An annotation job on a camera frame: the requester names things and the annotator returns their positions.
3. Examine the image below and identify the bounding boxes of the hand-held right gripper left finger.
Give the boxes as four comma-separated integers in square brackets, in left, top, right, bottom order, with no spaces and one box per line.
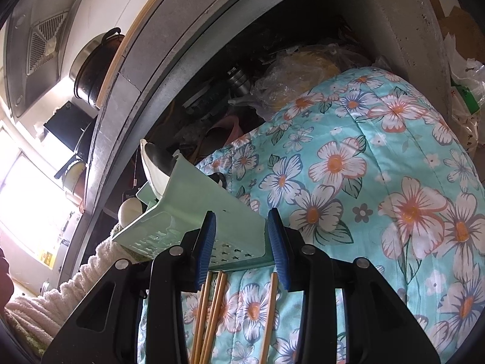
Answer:
[42,210,217,364]

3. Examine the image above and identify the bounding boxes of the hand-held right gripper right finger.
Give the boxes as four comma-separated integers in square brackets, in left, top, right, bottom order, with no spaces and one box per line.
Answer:
[267,208,442,364]

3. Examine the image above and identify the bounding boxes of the green plastic utensil holder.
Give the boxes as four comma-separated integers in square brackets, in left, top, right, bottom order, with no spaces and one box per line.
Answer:
[112,155,274,271]

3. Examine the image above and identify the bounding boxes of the bamboo chopstick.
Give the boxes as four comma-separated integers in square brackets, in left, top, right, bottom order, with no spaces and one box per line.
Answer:
[199,271,222,364]
[205,272,229,364]
[189,273,213,364]
[261,272,279,364]

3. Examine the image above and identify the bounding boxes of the white plastic soup spoon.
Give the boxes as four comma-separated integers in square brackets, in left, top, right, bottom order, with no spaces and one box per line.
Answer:
[118,197,144,225]
[140,139,176,201]

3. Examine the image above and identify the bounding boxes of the floral turquoise blanket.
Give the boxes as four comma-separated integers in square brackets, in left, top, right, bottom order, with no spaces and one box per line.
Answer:
[138,66,485,364]

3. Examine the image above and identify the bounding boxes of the white fluffy garment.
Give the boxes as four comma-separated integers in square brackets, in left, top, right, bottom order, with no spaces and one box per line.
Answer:
[5,224,153,353]

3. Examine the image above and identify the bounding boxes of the steel pot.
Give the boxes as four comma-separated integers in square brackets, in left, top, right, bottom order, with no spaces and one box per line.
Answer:
[226,66,253,96]

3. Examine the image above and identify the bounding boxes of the plastic bag with yellow item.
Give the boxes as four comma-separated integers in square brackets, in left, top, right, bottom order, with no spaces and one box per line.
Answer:
[251,43,343,110]

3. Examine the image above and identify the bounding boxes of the concrete kitchen counter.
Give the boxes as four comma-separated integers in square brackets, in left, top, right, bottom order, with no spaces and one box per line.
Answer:
[57,0,455,285]

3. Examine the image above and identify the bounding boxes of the black cooking pot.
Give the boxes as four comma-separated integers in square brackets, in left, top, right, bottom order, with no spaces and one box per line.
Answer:
[70,27,125,109]

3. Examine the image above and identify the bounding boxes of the crumpled white plastic bags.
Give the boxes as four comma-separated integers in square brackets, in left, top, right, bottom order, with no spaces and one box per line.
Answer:
[444,34,485,156]

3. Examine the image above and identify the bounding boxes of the range hood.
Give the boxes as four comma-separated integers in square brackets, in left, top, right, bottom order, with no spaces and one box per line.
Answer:
[3,0,98,123]

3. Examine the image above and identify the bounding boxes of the cardboard piece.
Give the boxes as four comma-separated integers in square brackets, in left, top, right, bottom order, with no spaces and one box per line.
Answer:
[426,0,485,63]

